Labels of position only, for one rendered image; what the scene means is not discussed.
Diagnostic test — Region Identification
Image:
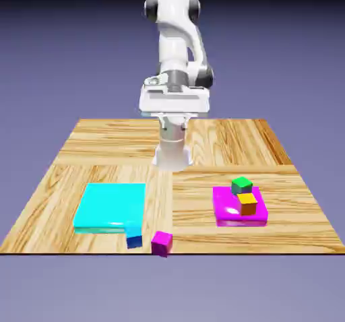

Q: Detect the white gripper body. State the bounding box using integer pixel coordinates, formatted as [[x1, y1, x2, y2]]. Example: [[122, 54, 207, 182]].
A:
[[138, 84, 211, 119]]

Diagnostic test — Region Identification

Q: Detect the small green cube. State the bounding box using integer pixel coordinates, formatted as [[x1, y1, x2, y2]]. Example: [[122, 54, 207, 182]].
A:
[[230, 176, 254, 196]]

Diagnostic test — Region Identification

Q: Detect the small orange cube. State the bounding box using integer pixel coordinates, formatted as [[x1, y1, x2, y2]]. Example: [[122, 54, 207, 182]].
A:
[[237, 192, 259, 217]]

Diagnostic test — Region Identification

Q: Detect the small magenta cube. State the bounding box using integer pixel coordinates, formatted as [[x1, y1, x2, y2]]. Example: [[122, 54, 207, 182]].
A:
[[150, 230, 174, 259]]

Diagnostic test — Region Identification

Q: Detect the small blue cube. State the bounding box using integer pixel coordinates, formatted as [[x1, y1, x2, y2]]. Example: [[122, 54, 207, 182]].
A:
[[125, 226, 144, 249]]

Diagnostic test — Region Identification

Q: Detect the large magenta box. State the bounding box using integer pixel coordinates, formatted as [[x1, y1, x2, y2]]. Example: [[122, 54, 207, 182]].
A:
[[212, 185, 270, 228]]

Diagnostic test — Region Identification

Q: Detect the large cyan box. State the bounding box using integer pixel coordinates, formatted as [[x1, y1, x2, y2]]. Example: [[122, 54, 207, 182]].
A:
[[72, 183, 147, 236]]

